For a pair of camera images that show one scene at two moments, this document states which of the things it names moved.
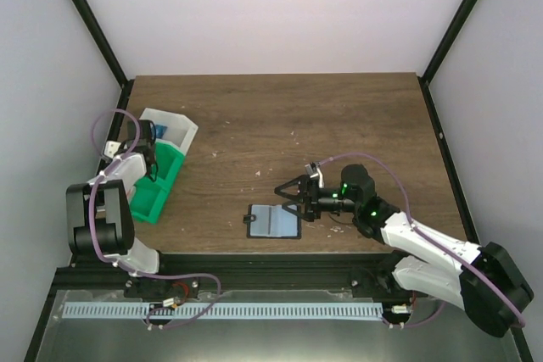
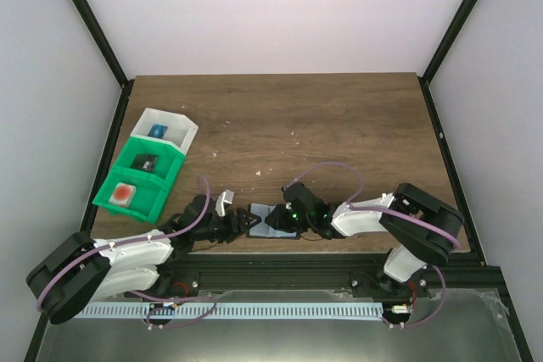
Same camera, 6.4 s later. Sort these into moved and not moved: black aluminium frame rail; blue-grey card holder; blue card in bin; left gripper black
Moved: left gripper black
Not moved: blue card in bin; blue-grey card holder; black aluminium frame rail
